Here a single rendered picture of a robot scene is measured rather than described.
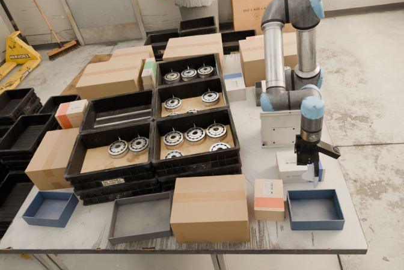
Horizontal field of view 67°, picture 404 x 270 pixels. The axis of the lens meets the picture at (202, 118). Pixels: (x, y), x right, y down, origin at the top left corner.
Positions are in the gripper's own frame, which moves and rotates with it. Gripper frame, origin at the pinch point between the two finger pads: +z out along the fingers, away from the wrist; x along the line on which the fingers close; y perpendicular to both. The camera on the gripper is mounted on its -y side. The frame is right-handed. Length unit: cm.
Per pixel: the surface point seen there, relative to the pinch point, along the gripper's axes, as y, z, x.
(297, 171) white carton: 4.5, 8.0, -9.7
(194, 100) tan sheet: 57, 0, -61
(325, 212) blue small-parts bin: -5.2, 17.4, 5.5
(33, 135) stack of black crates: 192, 33, -78
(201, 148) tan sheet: 49, 3, -21
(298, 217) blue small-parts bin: 6.1, 17.6, 8.0
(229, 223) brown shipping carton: 33.6, 5.0, 20.0
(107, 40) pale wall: 237, 57, -340
